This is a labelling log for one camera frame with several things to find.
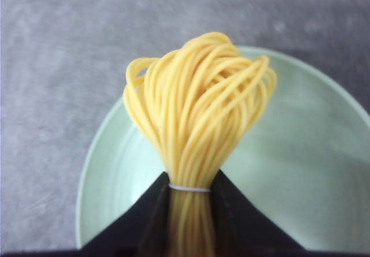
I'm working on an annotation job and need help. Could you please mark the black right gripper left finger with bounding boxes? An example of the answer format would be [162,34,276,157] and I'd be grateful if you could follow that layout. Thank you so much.
[79,173,169,256]

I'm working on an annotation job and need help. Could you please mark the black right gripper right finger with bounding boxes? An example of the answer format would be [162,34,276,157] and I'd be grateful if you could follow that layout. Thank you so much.
[206,170,309,257]

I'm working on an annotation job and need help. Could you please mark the yellow vermicelli noodle bundle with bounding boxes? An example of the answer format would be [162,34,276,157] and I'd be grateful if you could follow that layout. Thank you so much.
[123,32,277,256]

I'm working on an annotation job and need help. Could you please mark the light green round plate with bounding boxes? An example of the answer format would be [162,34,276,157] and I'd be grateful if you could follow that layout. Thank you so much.
[76,46,369,254]

